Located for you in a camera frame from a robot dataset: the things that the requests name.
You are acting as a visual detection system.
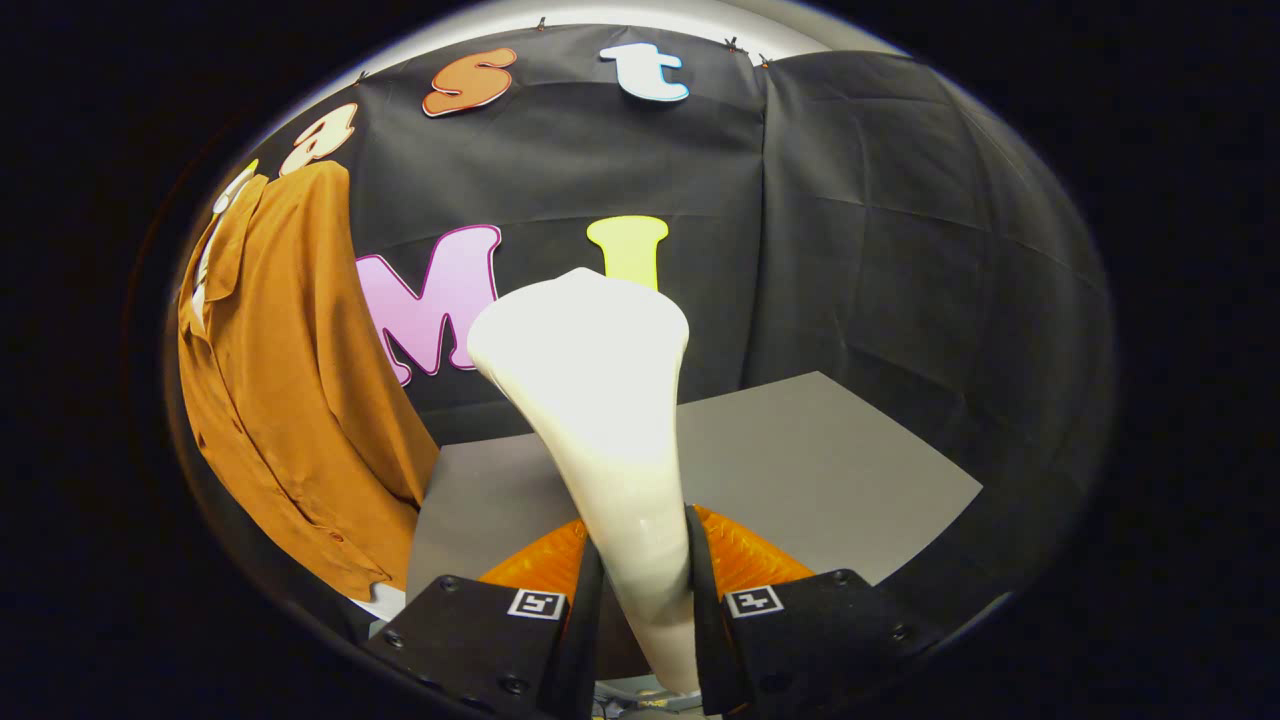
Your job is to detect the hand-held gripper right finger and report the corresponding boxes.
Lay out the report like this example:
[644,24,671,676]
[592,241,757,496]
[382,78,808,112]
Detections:
[685,505,946,719]

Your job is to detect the brown button-up shirt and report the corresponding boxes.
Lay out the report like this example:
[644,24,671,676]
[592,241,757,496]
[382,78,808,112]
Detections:
[178,160,441,603]

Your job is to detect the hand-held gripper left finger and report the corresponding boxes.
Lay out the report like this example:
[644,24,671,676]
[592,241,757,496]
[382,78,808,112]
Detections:
[365,517,606,720]

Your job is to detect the white garment form with hanger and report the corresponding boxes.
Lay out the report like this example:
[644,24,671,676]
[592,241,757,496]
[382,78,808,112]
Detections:
[190,160,406,623]

